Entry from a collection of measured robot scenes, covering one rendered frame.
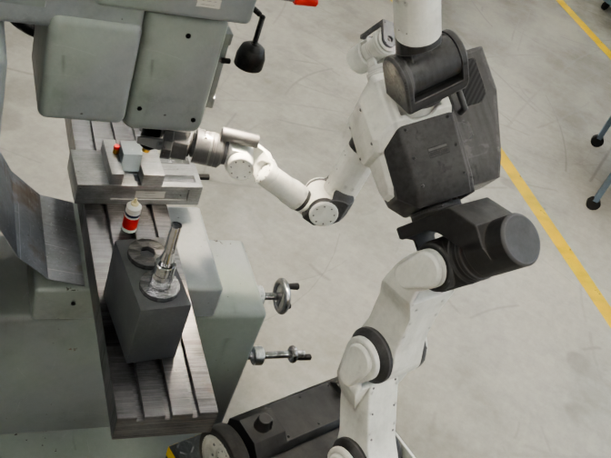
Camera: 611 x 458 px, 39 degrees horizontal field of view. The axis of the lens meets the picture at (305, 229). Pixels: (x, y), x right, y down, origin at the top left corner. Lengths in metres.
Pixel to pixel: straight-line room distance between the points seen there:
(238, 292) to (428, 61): 1.09
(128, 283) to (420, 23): 0.86
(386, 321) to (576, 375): 2.11
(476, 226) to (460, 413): 1.88
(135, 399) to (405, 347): 0.65
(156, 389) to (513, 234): 0.86
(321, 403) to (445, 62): 1.19
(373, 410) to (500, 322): 1.91
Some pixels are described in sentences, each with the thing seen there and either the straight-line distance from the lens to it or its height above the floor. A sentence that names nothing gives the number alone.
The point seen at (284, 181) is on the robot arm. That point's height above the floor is 1.20.
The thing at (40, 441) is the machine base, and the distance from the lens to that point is 2.76.
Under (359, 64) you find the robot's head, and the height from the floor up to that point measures 1.59.
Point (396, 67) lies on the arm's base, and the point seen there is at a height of 1.74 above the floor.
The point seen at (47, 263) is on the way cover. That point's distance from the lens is 2.28.
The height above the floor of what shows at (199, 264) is 0.85.
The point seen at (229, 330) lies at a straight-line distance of 2.52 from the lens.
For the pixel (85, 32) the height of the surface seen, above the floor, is 1.57.
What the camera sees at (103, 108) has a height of 1.39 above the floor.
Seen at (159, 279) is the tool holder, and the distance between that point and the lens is 1.89.
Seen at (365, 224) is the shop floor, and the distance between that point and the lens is 4.17.
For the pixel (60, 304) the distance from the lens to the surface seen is 2.30.
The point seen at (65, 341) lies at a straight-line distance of 2.44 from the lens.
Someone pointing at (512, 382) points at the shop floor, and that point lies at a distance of 3.83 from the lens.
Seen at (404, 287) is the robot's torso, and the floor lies 1.28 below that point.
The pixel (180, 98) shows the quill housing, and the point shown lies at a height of 1.42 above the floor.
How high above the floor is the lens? 2.50
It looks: 39 degrees down
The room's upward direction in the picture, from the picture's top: 23 degrees clockwise
